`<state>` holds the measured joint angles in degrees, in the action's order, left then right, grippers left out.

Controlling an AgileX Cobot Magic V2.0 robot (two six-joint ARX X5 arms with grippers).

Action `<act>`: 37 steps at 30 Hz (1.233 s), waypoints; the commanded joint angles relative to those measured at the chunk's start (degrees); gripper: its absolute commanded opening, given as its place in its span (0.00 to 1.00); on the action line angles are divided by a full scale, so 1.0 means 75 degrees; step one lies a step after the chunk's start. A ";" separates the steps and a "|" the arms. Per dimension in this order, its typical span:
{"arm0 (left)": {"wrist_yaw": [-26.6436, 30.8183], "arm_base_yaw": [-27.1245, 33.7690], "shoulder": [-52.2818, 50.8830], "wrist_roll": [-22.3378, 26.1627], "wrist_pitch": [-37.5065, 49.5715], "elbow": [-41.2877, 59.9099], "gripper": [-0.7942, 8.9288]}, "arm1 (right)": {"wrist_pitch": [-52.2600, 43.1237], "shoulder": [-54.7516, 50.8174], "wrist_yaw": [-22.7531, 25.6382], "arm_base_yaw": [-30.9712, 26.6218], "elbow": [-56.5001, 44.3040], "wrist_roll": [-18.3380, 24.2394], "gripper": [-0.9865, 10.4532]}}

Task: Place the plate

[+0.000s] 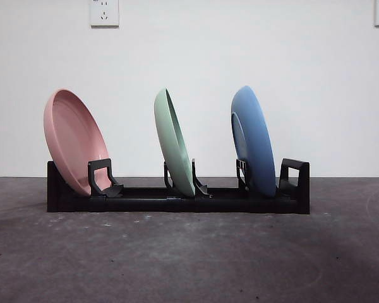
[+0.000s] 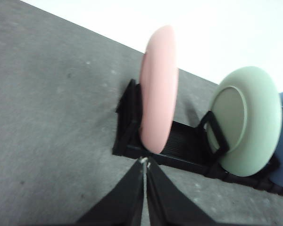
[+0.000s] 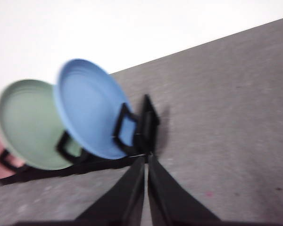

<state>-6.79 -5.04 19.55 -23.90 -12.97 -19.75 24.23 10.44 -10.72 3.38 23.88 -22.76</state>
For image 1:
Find pink plate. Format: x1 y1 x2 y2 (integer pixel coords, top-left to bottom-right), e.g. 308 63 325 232
43 89 112 196

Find blue plate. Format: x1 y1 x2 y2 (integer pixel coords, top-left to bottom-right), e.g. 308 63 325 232
231 85 277 198

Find black plate rack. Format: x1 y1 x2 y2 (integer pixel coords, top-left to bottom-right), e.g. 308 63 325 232
47 157 311 215

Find green plate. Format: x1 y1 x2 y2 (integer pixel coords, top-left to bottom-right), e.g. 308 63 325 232
153 88 196 196

